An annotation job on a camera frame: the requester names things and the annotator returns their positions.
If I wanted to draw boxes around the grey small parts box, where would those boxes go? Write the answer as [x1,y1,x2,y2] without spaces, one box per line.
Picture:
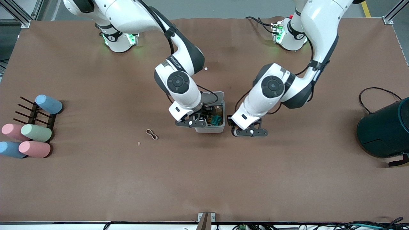
[194,91,226,133]

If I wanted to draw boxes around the dark wooden cup rack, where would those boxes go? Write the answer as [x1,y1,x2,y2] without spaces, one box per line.
[13,96,57,142]

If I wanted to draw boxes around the black cable bundle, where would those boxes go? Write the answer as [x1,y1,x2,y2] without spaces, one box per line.
[331,217,409,230]

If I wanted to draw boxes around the blue plastic cup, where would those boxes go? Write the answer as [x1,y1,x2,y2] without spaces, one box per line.
[0,141,27,159]
[35,94,63,115]

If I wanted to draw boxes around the thin black cable loop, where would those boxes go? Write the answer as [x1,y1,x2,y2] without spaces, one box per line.
[358,87,402,114]

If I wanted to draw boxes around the mint green plastic cup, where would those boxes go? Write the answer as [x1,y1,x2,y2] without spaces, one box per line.
[20,124,52,142]

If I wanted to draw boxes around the pink plastic cup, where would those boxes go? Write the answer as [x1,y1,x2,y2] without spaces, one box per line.
[1,123,31,142]

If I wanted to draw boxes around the pink foam cylinder front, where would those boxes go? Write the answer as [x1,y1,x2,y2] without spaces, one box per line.
[18,141,51,158]

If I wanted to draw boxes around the metal table edge bracket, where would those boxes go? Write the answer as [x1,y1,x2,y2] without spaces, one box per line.
[197,212,216,230]

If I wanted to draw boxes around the aluminium frame post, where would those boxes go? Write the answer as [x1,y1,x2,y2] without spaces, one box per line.
[382,0,409,25]
[0,0,44,29]

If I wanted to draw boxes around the large dark teal bin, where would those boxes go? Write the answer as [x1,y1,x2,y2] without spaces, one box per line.
[356,97,409,167]

